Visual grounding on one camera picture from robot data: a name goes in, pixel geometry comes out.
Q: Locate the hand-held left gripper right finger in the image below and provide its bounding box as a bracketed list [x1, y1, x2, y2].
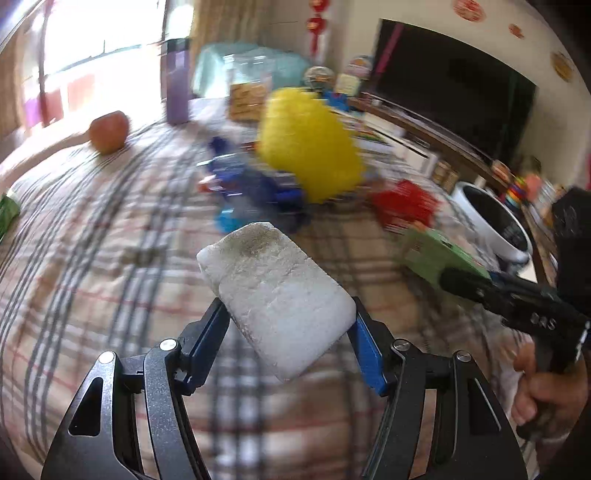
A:
[353, 298, 529, 480]

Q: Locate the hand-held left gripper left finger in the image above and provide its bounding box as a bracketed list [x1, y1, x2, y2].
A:
[41, 298, 232, 480]

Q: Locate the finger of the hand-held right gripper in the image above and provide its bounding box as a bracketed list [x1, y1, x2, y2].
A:
[441, 269, 495, 301]

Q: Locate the green box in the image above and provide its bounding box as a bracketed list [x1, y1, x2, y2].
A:
[402, 226, 492, 289]

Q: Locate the white trash bin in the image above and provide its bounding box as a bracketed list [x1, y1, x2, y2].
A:
[450, 182, 534, 264]

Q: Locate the white foam block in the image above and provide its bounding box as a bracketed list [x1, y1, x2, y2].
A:
[196, 222, 356, 384]

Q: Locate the yellow foam fruit net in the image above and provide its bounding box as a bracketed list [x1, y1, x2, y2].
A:
[256, 88, 368, 204]

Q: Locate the person's right forearm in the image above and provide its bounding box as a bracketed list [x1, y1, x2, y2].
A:
[536, 392, 591, 480]

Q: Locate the person's right hand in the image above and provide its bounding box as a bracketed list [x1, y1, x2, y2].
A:
[512, 344, 580, 425]

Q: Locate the red crinkled wrapper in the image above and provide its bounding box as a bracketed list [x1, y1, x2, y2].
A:
[369, 180, 439, 232]

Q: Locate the blue plastic wrapper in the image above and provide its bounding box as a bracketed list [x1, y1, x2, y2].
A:
[198, 136, 310, 234]

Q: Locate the black television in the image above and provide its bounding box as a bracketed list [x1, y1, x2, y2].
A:
[372, 18, 539, 171]

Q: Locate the red apple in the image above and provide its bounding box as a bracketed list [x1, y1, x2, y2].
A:
[89, 111, 130, 154]

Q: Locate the green toy cash register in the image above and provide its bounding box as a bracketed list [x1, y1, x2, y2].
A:
[335, 71, 361, 95]

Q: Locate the green snack bag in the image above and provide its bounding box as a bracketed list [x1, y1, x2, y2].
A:
[0, 194, 21, 241]

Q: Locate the clear snack jar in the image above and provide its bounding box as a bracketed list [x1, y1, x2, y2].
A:
[226, 53, 273, 123]

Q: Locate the ferris wheel toy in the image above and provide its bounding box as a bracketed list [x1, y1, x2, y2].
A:
[305, 65, 335, 90]

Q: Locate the purple bottle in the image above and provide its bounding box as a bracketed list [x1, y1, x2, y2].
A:
[164, 39, 191, 125]

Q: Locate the teal dust cover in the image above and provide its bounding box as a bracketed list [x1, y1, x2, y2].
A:
[191, 41, 310, 100]

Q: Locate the beige curtain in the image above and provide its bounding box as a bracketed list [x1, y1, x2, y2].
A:
[189, 0, 236, 47]

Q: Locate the rainbow stacking ring toy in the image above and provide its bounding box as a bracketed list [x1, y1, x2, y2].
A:
[505, 178, 529, 208]

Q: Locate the red knot wall hanging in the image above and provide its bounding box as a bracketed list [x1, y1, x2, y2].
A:
[306, 0, 331, 56]

